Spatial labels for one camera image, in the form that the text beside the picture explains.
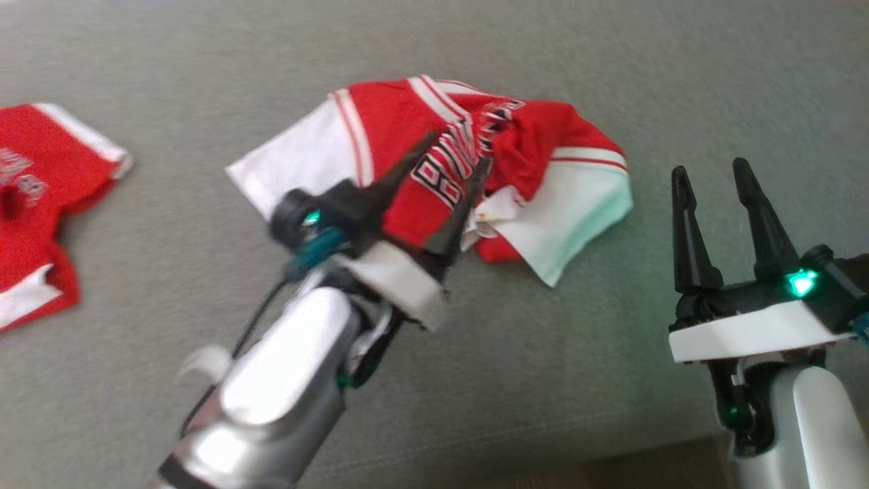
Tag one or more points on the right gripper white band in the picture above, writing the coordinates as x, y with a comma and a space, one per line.
747, 329

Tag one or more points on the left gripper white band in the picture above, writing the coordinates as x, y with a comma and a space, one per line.
397, 278

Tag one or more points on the red and white basketball jersey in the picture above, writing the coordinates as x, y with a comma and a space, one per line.
400, 129

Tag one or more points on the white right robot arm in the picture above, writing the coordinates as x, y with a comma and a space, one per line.
815, 421

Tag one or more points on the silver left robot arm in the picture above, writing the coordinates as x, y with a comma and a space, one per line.
285, 380

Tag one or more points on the grey fabric sofa seat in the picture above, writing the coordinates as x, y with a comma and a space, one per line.
611, 68

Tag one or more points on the red jersey with lettering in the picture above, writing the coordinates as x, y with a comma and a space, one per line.
34, 204

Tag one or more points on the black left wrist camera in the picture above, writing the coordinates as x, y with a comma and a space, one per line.
339, 204

